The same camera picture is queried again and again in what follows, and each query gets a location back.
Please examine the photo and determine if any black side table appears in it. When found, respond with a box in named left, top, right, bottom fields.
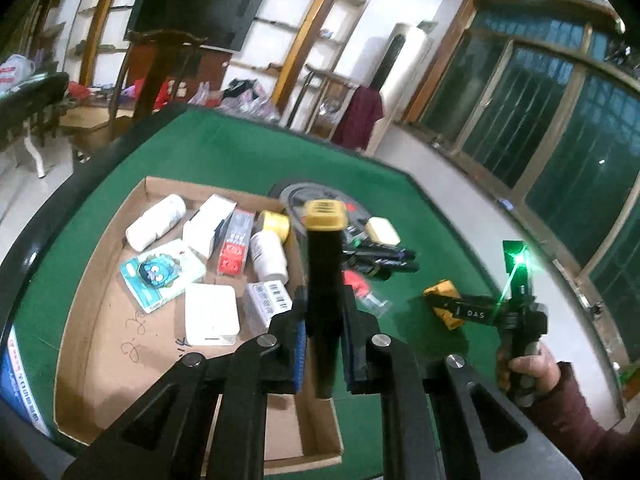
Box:
left=1, top=72, right=70, bottom=179

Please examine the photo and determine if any pile of clothes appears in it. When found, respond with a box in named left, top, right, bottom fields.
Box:
left=219, top=78, right=281, bottom=124

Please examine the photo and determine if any maroon cloth on chair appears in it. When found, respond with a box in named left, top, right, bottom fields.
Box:
left=331, top=86, right=384, bottom=151

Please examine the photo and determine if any person right hand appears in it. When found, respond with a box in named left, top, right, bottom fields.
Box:
left=498, top=342, right=561, bottom=396

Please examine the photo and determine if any black marker green cap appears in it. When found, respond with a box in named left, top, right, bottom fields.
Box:
left=343, top=243, right=416, bottom=261

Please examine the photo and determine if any white pill bottle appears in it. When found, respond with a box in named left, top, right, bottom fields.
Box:
left=250, top=230, right=288, bottom=285
left=125, top=194, right=186, bottom=252

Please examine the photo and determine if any yellow tape roll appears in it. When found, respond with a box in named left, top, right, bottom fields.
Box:
left=256, top=210, right=291, bottom=244

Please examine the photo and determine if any black marker gold band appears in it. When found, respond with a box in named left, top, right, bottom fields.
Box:
left=346, top=261, right=393, bottom=282

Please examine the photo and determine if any brown cardboard box tray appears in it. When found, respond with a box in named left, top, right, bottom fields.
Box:
left=53, top=176, right=344, bottom=474

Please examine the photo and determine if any wooden chair with carving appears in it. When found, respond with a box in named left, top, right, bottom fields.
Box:
left=285, top=64, right=359, bottom=141

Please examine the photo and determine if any round grey mahjong table hub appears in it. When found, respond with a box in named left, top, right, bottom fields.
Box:
left=267, top=181, right=374, bottom=241

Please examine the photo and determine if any dark wooden chair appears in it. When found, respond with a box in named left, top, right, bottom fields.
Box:
left=107, top=29, right=206, bottom=142

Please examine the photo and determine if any window with green grille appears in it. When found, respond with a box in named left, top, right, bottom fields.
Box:
left=404, top=0, right=639, bottom=365

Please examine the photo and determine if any black marker purple cap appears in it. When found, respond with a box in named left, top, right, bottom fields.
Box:
left=346, top=257, right=420, bottom=273

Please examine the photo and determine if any white standing air conditioner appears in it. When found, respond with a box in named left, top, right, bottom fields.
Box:
left=364, top=24, right=432, bottom=156

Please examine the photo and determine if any clear packet with red part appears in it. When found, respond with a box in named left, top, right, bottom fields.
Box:
left=343, top=270, right=392, bottom=318

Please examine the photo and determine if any black flat television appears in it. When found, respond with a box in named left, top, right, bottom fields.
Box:
left=126, top=0, right=264, bottom=52

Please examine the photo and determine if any yellow padded envelope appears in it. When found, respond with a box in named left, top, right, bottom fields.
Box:
left=422, top=280, right=464, bottom=330

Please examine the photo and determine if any white red plastic bag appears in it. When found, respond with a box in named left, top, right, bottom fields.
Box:
left=0, top=54, right=35, bottom=94

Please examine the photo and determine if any white small carton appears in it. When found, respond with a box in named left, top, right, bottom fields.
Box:
left=182, top=194, right=236, bottom=260

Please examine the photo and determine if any cream rounded plastic case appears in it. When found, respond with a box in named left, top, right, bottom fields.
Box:
left=364, top=217, right=400, bottom=246

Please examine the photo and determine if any blue white medicine box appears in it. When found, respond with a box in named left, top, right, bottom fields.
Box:
left=212, top=216, right=231, bottom=252

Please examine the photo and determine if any white square adapter box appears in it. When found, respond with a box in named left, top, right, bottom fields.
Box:
left=184, top=283, right=241, bottom=347

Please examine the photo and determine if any red white medicine box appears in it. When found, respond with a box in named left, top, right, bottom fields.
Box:
left=217, top=209, right=255, bottom=276

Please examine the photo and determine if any blue cartoon tissue pack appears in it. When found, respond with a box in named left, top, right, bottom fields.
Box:
left=119, top=238, right=206, bottom=314

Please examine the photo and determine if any maroon sleeve forearm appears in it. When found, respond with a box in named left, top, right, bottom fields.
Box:
left=524, top=362, right=639, bottom=479

